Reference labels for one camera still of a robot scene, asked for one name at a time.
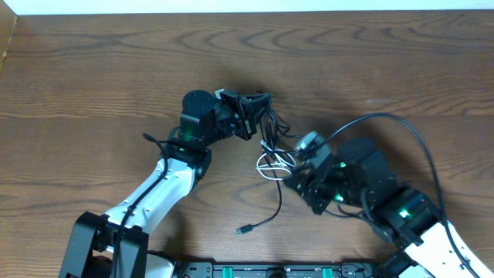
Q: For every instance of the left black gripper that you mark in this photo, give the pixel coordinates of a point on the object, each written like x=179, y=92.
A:
x=248, y=114

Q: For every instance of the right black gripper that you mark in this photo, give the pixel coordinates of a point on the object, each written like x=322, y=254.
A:
x=310, y=191

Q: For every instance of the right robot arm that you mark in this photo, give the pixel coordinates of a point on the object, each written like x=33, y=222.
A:
x=359, y=175

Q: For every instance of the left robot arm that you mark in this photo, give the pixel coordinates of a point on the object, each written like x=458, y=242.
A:
x=115, y=244

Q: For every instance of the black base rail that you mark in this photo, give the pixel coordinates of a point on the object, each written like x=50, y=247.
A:
x=285, y=270

